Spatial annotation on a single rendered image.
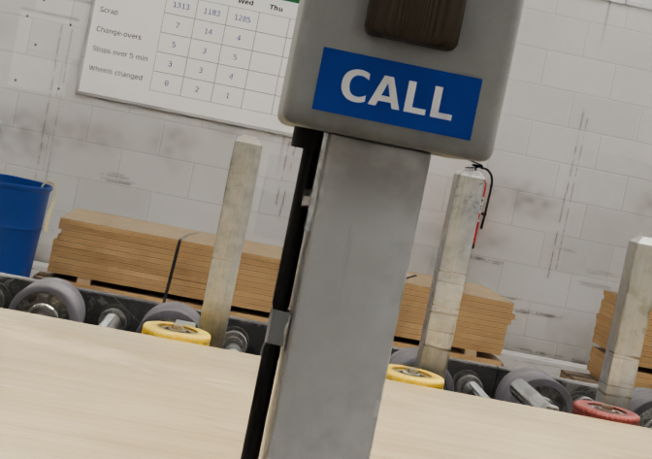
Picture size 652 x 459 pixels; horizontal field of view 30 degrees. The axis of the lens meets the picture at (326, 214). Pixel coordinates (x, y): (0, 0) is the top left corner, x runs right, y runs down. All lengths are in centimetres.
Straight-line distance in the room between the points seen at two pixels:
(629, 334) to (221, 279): 52
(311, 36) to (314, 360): 11
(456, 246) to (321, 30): 115
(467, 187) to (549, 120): 628
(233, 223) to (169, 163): 609
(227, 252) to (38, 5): 626
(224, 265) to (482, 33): 113
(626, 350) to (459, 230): 26
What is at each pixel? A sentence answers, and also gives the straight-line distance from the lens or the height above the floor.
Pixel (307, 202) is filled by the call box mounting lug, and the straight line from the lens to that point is 41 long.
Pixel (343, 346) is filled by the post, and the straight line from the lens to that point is 41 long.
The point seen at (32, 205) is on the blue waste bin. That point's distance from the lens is 600.
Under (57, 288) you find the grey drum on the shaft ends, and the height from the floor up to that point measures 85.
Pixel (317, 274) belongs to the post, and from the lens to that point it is 41.
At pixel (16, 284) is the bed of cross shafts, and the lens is 207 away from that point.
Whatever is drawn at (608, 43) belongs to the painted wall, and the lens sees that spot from 792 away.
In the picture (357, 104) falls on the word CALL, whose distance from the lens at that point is 39.
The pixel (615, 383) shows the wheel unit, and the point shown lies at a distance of 160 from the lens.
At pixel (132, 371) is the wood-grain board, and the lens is 119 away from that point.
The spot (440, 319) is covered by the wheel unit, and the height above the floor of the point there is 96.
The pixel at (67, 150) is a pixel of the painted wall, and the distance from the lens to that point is 764.
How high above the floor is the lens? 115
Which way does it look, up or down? 3 degrees down
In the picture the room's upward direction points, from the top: 11 degrees clockwise
